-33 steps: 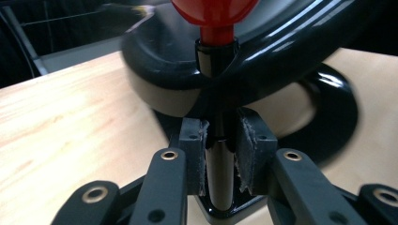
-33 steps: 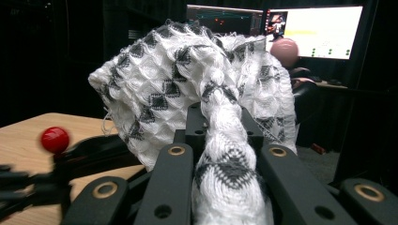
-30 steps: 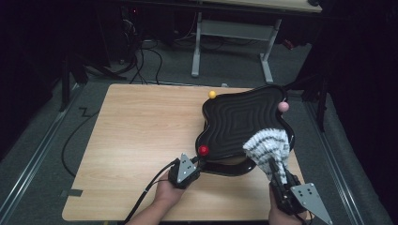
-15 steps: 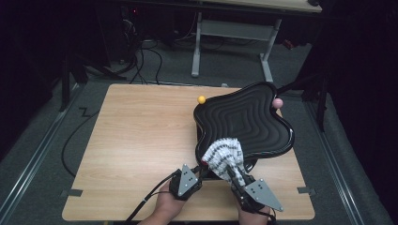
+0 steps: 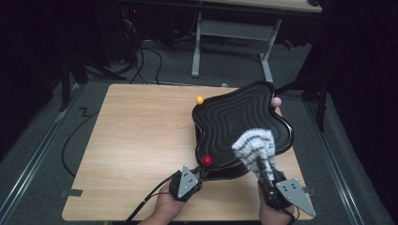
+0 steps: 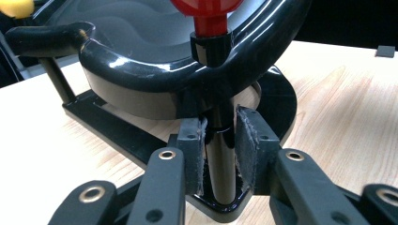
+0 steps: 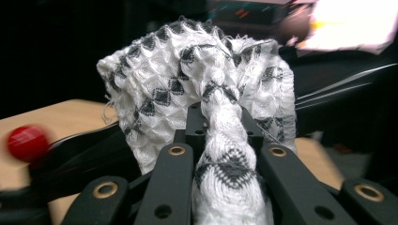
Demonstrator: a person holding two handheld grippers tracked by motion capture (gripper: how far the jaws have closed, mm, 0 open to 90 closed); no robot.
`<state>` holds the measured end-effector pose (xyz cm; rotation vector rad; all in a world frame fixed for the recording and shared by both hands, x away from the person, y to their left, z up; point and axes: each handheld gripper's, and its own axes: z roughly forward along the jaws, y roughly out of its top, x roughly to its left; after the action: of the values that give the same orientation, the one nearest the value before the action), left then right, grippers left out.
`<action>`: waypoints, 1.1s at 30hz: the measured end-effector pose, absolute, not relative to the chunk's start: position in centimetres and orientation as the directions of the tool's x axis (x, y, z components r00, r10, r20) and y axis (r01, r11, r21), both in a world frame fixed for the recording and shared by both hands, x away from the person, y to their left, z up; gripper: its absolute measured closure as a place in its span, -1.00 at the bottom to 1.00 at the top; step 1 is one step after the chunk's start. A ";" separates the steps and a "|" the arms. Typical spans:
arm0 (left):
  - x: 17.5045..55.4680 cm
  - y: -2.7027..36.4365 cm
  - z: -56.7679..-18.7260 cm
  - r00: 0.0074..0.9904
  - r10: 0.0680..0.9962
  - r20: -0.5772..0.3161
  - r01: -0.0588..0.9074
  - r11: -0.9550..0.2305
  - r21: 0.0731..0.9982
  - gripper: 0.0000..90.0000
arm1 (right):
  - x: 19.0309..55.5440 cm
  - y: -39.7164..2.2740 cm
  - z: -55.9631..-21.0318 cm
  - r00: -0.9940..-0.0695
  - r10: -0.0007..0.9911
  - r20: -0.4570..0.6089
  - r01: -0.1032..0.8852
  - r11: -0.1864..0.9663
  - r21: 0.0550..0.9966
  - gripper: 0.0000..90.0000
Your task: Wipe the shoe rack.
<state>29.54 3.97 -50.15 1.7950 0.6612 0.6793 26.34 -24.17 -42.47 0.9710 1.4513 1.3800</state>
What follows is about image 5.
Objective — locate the grey tape strip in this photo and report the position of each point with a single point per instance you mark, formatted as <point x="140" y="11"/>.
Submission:
<point x="310" y="190"/>
<point x="73" y="192"/>

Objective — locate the white black-striped cloth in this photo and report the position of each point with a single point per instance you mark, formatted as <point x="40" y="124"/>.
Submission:
<point x="255" y="145"/>

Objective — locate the yellow ball knob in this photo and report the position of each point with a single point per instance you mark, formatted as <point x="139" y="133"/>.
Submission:
<point x="199" y="100"/>

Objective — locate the desk with grey metal legs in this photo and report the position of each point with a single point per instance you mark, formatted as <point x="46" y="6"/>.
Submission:
<point x="234" y="29"/>

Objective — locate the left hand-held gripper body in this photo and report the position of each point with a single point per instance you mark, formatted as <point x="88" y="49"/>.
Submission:
<point x="185" y="184"/>

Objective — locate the person's left hand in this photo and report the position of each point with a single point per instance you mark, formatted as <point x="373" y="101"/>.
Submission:
<point x="165" y="209"/>

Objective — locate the small grey table clip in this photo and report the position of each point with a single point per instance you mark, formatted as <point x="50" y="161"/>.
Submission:
<point x="224" y="84"/>

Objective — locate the aluminium floor rail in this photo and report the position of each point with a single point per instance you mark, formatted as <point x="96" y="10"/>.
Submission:
<point x="334" y="162"/>
<point x="34" y="146"/>

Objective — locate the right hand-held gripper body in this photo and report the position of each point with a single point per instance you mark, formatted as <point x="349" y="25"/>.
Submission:
<point x="287" y="193"/>

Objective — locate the pink ball knob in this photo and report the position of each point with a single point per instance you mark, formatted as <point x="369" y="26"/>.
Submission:
<point x="276" y="102"/>

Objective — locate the black wavy tray with stand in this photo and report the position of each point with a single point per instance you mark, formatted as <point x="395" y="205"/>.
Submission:
<point x="237" y="125"/>

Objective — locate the person's right hand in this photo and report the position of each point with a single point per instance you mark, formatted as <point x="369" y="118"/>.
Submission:
<point x="273" y="215"/>

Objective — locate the red ball knob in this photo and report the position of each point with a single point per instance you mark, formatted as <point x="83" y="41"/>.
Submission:
<point x="206" y="160"/>

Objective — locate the black metal stand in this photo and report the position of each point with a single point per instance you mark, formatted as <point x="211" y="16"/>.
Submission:
<point x="319" y="93"/>
<point x="65" y="84"/>

